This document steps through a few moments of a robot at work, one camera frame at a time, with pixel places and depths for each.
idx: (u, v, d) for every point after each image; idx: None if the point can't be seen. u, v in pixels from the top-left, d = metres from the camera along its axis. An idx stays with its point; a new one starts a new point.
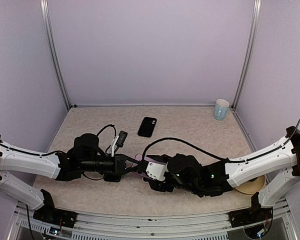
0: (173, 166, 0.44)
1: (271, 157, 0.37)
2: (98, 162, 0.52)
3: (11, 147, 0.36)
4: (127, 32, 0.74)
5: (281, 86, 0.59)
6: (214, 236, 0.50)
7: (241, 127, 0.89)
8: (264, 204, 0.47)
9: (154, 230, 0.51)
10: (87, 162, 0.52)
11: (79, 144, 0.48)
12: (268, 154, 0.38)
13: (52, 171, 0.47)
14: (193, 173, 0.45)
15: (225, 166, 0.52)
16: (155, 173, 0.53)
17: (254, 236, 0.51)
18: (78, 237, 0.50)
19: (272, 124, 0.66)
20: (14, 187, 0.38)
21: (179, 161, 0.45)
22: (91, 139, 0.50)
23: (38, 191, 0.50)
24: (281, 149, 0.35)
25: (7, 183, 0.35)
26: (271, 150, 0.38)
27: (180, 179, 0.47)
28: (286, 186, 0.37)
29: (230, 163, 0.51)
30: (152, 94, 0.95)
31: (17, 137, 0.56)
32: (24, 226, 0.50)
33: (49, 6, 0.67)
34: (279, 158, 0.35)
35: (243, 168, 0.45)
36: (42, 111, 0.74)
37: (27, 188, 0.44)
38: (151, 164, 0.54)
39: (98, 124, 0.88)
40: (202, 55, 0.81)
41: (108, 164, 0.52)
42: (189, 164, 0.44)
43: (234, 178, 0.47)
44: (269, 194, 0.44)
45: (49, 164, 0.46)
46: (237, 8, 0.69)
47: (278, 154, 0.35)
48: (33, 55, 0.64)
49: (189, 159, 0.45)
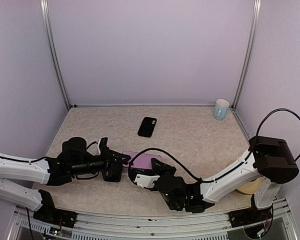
0: (162, 186, 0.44)
1: (237, 174, 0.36)
2: (89, 163, 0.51)
3: (1, 155, 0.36)
4: (127, 31, 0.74)
5: (281, 87, 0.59)
6: (214, 236, 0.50)
7: (241, 127, 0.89)
8: (259, 206, 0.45)
9: (154, 230, 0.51)
10: (78, 165, 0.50)
11: (68, 149, 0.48)
12: (234, 170, 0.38)
13: (42, 176, 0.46)
14: (181, 192, 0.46)
15: (201, 186, 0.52)
16: (143, 183, 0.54)
17: (254, 236, 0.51)
18: (78, 237, 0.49)
19: (272, 124, 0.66)
20: (10, 191, 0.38)
21: (167, 180, 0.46)
22: (79, 142, 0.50)
23: (35, 192, 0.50)
24: (244, 165, 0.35)
25: (1, 188, 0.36)
26: (236, 167, 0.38)
27: (167, 198, 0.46)
28: (273, 188, 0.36)
29: (204, 183, 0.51)
30: (152, 94, 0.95)
31: (17, 136, 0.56)
32: (24, 226, 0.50)
33: (48, 7, 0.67)
34: (244, 174, 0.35)
35: (213, 186, 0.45)
36: (42, 112, 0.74)
37: (22, 190, 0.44)
38: (139, 177, 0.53)
39: (98, 124, 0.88)
40: (202, 55, 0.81)
41: (99, 164, 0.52)
42: (178, 185, 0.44)
43: (208, 196, 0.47)
44: (260, 197, 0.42)
45: (38, 169, 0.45)
46: (238, 8, 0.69)
47: (241, 170, 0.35)
48: (33, 55, 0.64)
49: (177, 179, 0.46)
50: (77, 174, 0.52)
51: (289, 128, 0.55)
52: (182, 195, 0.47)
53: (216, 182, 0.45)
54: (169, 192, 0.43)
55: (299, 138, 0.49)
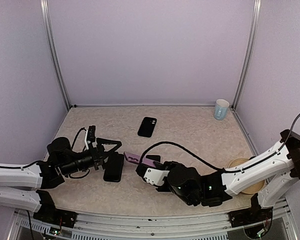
0: (172, 179, 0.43)
1: (267, 165, 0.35)
2: (76, 160, 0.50)
3: None
4: (127, 31, 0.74)
5: (281, 87, 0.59)
6: (214, 236, 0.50)
7: (241, 127, 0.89)
8: (265, 205, 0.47)
9: (154, 230, 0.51)
10: (67, 165, 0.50)
11: (52, 152, 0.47)
12: (263, 161, 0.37)
13: (35, 181, 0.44)
14: (195, 185, 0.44)
15: (223, 177, 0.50)
16: (153, 179, 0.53)
17: (254, 236, 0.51)
18: (78, 237, 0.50)
19: (273, 124, 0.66)
20: (7, 196, 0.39)
21: (179, 173, 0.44)
22: (62, 142, 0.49)
23: (32, 193, 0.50)
24: (276, 156, 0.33)
25: None
26: (266, 157, 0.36)
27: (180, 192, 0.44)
28: (285, 187, 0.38)
29: (226, 174, 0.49)
30: (152, 94, 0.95)
31: (17, 136, 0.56)
32: (24, 226, 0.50)
33: (49, 7, 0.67)
34: (275, 165, 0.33)
35: (239, 177, 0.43)
36: (42, 112, 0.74)
37: (19, 193, 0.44)
38: (150, 171, 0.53)
39: (98, 124, 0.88)
40: (202, 55, 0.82)
41: (86, 160, 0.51)
42: (191, 177, 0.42)
43: (231, 188, 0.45)
44: (267, 195, 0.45)
45: (31, 174, 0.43)
46: (238, 8, 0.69)
47: (273, 161, 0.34)
48: (33, 56, 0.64)
49: (190, 172, 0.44)
50: (68, 173, 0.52)
51: (290, 128, 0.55)
52: (198, 188, 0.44)
53: (243, 172, 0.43)
54: (182, 185, 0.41)
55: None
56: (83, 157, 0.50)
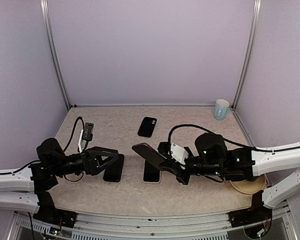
0: (200, 142, 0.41)
1: (294, 154, 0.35)
2: (67, 163, 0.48)
3: None
4: (127, 31, 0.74)
5: (281, 87, 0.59)
6: (214, 236, 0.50)
7: (242, 127, 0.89)
8: (267, 204, 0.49)
9: (154, 230, 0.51)
10: (60, 167, 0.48)
11: (40, 154, 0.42)
12: (291, 150, 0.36)
13: (27, 185, 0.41)
14: (221, 152, 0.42)
15: (252, 153, 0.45)
16: (178, 154, 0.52)
17: (254, 236, 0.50)
18: (78, 237, 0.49)
19: (273, 124, 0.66)
20: (3, 200, 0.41)
21: (208, 138, 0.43)
22: (50, 143, 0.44)
23: (31, 193, 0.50)
24: None
25: None
26: (295, 147, 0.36)
27: (203, 157, 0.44)
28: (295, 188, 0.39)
29: (256, 151, 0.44)
30: (152, 94, 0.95)
31: (17, 136, 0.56)
32: (24, 226, 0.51)
33: (48, 7, 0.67)
34: None
35: (269, 157, 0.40)
36: (42, 112, 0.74)
37: (16, 196, 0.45)
38: (174, 145, 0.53)
39: (98, 124, 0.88)
40: (202, 55, 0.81)
41: (78, 164, 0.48)
42: (219, 143, 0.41)
43: (255, 167, 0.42)
44: (275, 193, 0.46)
45: (21, 179, 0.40)
46: (238, 8, 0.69)
47: None
48: (33, 56, 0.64)
49: (220, 139, 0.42)
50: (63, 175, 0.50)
51: (290, 128, 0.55)
52: (222, 156, 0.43)
53: (273, 153, 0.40)
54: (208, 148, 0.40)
55: None
56: (74, 161, 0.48)
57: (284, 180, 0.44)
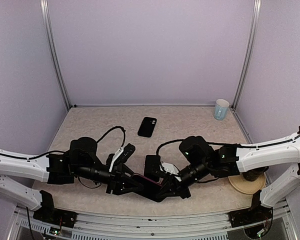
0: (181, 144, 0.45)
1: (280, 149, 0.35)
2: (94, 169, 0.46)
3: None
4: (127, 31, 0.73)
5: (281, 88, 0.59)
6: (214, 236, 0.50)
7: (241, 127, 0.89)
8: (265, 203, 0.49)
9: (154, 230, 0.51)
10: (85, 168, 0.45)
11: (75, 150, 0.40)
12: (276, 145, 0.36)
13: (41, 175, 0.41)
14: (202, 152, 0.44)
15: (237, 150, 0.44)
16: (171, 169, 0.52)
17: (254, 236, 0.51)
18: (78, 237, 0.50)
19: (273, 124, 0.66)
20: (8, 189, 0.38)
21: (188, 139, 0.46)
22: (90, 143, 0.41)
23: (36, 191, 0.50)
24: (291, 143, 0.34)
25: (0, 186, 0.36)
26: (280, 142, 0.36)
27: (187, 157, 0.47)
28: (290, 186, 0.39)
29: (240, 148, 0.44)
30: (152, 94, 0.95)
31: (17, 135, 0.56)
32: (24, 226, 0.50)
33: (48, 6, 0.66)
34: (288, 151, 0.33)
35: (253, 153, 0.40)
36: (42, 111, 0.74)
37: (23, 190, 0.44)
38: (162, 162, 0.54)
39: (98, 124, 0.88)
40: (201, 55, 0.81)
41: (105, 175, 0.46)
42: (196, 142, 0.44)
43: (240, 163, 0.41)
44: (271, 192, 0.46)
45: (36, 168, 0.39)
46: (238, 8, 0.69)
47: (287, 146, 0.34)
48: (33, 56, 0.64)
49: (198, 140, 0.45)
50: (77, 175, 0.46)
51: (290, 128, 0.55)
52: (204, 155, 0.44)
53: (258, 149, 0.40)
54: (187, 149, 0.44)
55: None
56: (102, 171, 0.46)
57: (279, 178, 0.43)
